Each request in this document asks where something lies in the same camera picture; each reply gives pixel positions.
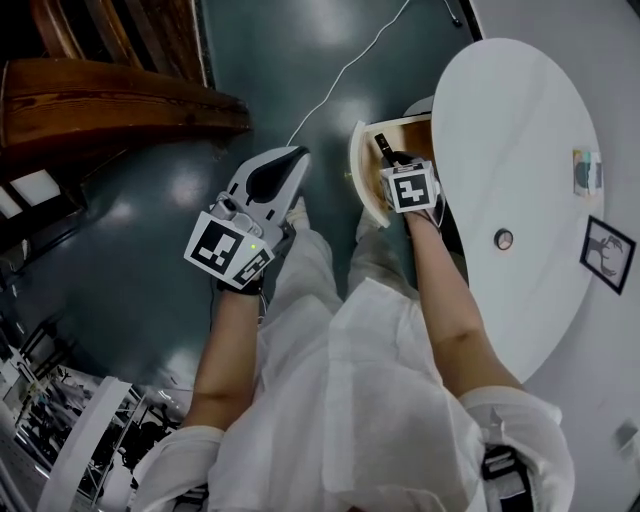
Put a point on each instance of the person's right forearm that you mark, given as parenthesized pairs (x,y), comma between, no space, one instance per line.
(450,300)

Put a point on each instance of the person in white coat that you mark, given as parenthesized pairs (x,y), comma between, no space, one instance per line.
(360,410)

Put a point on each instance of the white metal rack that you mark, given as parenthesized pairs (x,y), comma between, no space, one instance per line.
(75,440)

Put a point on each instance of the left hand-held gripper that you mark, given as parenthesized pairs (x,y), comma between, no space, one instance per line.
(215,245)

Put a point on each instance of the person's white shoe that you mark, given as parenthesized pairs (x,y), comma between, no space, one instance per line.
(296,210)

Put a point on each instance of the black picture frame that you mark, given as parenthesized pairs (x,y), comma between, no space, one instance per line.
(605,255)

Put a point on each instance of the small white green device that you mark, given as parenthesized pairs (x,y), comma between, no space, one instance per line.
(587,172)

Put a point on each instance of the wooden large drawer white front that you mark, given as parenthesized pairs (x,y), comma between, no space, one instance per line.
(360,170)

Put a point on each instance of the person's white trousers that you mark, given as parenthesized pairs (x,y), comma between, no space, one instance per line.
(305,270)

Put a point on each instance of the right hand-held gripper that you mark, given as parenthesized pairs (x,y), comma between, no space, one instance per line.
(410,190)

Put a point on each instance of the white curved desk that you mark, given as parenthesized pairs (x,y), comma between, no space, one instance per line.
(500,150)

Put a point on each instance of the small round black object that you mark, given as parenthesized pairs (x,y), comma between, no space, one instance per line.
(503,238)

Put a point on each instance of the small grey box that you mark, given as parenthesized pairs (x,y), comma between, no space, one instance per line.
(625,435)

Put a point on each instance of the wooden staircase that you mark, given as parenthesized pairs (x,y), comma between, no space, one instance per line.
(125,105)

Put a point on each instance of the person's left forearm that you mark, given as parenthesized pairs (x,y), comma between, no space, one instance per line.
(225,360)

